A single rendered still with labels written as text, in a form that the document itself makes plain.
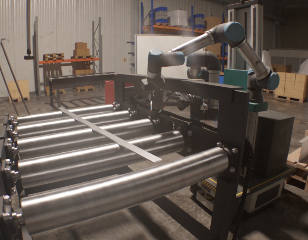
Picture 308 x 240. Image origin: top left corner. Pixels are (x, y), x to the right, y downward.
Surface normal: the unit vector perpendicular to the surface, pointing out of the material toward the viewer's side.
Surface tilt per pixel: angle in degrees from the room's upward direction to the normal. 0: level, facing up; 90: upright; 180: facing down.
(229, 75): 90
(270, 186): 90
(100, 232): 0
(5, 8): 90
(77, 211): 76
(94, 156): 53
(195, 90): 90
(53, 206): 42
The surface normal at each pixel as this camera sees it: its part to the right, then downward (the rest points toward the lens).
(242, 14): -0.90, 0.11
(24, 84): 0.54, 0.21
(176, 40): 0.14, 0.25
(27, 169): 0.40, -0.49
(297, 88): -0.78, 0.16
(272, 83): 0.35, 0.32
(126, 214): 0.00, -0.97
